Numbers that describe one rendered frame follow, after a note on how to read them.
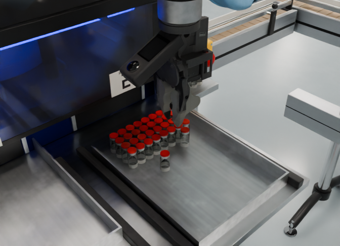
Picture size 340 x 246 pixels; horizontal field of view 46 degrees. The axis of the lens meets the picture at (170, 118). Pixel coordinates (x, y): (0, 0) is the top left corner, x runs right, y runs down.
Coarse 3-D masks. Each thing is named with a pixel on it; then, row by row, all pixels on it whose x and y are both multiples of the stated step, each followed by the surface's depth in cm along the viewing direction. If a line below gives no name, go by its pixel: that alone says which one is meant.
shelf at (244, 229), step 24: (120, 120) 102; (48, 144) 95; (72, 144) 95; (96, 144) 95; (72, 168) 88; (288, 168) 88; (288, 192) 82; (264, 216) 77; (216, 240) 72; (240, 240) 73
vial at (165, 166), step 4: (160, 156) 85; (168, 156) 85; (160, 160) 85; (164, 160) 85; (168, 160) 85; (160, 164) 86; (164, 164) 85; (168, 164) 86; (160, 168) 87; (164, 168) 86; (168, 168) 86
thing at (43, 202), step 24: (0, 168) 88; (24, 168) 88; (48, 168) 88; (0, 192) 82; (24, 192) 82; (48, 192) 82; (72, 192) 82; (0, 216) 77; (24, 216) 77; (48, 216) 77; (72, 216) 77; (96, 216) 77; (0, 240) 72; (24, 240) 72; (48, 240) 72; (72, 240) 72; (96, 240) 72; (120, 240) 72
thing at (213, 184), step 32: (192, 128) 99; (192, 160) 90; (224, 160) 90; (256, 160) 88; (160, 192) 82; (192, 192) 82; (224, 192) 82; (256, 192) 82; (192, 224) 75; (224, 224) 72
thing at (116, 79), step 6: (114, 72) 88; (114, 78) 89; (120, 78) 90; (114, 84) 90; (120, 84) 91; (126, 84) 92; (132, 84) 93; (114, 90) 90; (120, 90) 92; (126, 90) 93; (114, 96) 91
